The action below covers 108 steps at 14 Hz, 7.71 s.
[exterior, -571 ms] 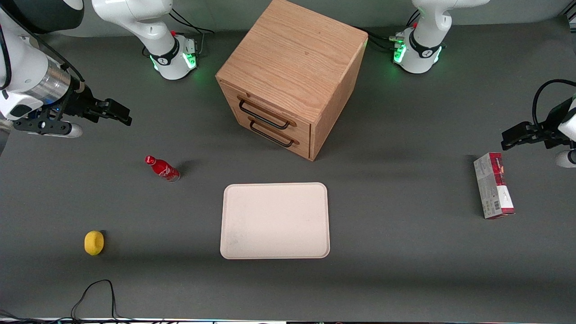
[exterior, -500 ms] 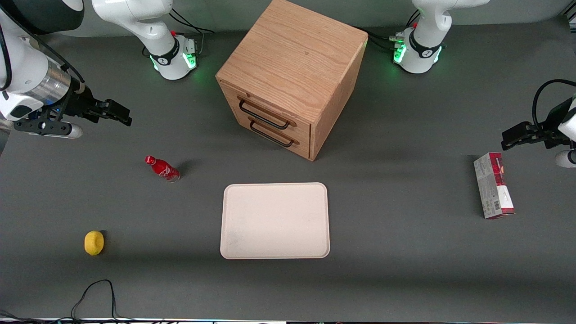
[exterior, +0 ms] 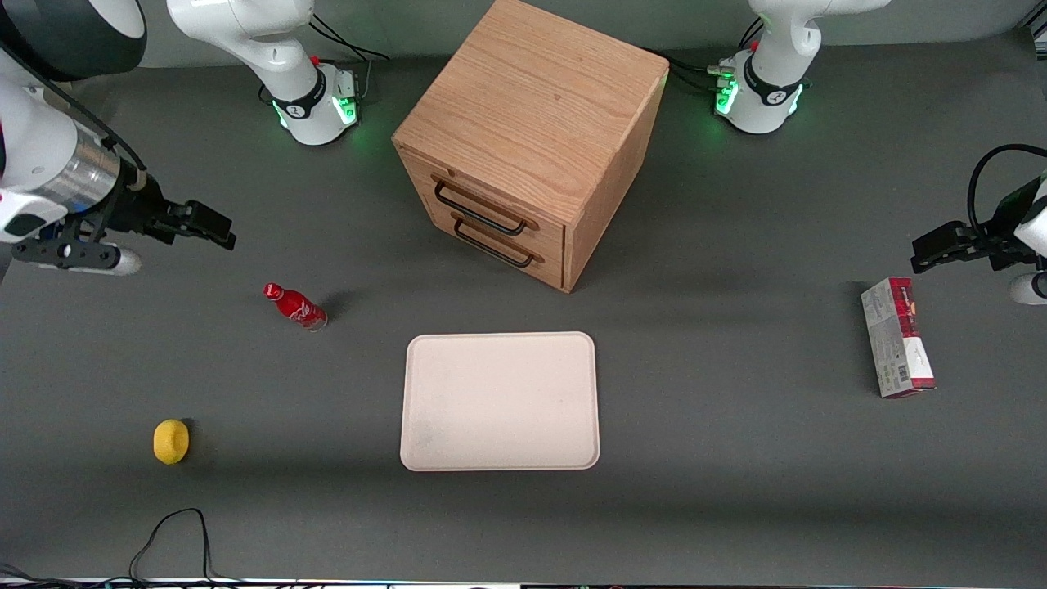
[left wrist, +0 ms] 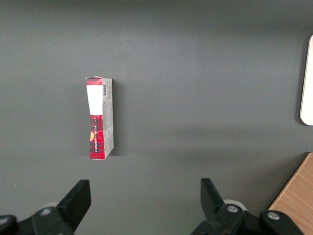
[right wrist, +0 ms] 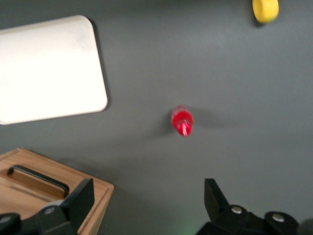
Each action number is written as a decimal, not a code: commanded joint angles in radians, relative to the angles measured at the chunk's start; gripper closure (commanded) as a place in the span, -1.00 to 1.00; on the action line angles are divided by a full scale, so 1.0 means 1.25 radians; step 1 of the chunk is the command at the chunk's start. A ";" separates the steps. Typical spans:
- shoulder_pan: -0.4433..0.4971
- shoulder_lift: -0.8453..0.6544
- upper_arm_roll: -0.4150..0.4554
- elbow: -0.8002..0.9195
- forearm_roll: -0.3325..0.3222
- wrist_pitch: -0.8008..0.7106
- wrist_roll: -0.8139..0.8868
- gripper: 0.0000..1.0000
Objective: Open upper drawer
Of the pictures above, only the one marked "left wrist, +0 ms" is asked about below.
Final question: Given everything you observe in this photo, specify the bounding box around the wooden drawer cabinet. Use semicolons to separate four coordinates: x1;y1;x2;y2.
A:
268;151;313;235

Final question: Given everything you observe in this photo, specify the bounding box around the red plaid cardboard box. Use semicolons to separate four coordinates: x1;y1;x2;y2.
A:
85;76;115;160

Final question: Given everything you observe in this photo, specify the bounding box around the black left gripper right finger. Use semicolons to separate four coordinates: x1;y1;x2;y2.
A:
190;178;304;235

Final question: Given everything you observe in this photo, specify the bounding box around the cream plastic tray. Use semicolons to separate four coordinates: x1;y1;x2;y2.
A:
299;34;313;126

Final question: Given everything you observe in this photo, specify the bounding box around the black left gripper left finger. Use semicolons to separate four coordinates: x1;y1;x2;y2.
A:
19;179;92;235

